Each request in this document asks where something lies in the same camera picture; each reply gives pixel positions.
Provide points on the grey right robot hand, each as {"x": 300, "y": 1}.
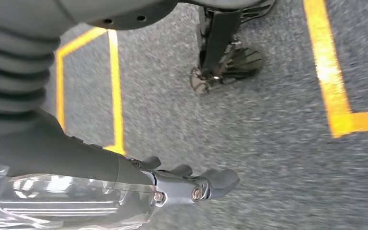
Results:
{"x": 60, "y": 152}

